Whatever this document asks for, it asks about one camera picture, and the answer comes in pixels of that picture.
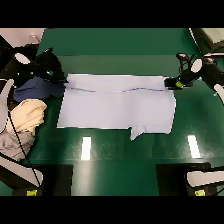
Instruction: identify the black cable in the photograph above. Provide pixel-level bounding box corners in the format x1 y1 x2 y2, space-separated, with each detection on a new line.
6 109 44 196

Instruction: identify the navy blue garment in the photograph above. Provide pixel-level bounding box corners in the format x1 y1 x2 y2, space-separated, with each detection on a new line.
13 76 67 103

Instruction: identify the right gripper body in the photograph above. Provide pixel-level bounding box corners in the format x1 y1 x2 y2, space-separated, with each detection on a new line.
163 75 194 91

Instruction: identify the grey garment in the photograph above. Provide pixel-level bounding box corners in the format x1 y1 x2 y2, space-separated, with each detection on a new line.
0 128 36 163

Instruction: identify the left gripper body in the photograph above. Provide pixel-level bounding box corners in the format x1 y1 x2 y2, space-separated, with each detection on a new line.
32 47 69 84

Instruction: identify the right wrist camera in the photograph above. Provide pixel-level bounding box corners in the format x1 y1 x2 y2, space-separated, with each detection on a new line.
175 52 191 75

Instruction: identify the white T-shirt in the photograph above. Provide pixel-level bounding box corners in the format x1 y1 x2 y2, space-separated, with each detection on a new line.
56 73 177 142

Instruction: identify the cream garment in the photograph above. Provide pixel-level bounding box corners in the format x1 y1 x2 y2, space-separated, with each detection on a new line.
9 98 48 137

